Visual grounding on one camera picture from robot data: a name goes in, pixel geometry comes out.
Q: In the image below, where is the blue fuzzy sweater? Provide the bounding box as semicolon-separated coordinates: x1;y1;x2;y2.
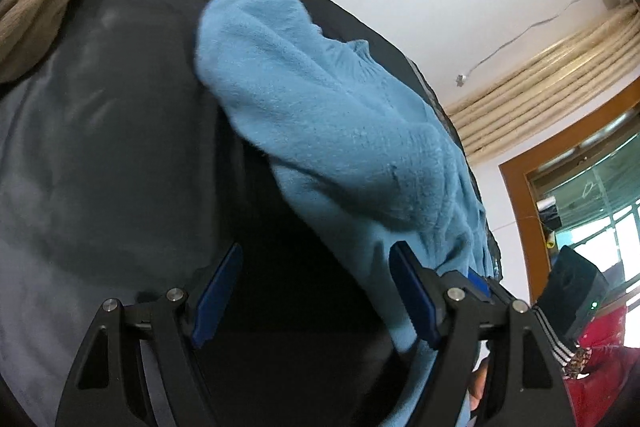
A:
195;0;494;426

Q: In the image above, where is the wooden window frame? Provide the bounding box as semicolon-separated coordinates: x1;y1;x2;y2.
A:
500;74;639;301

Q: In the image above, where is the red jacket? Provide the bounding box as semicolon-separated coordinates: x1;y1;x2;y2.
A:
565;307;639;427

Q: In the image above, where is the white wall cable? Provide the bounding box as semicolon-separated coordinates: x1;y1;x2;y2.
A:
454;0;601;88

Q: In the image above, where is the beige curtain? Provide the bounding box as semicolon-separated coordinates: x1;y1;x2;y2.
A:
447;1;639;164

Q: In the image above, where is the black satin table cover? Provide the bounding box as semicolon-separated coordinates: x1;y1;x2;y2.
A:
0;0;504;427

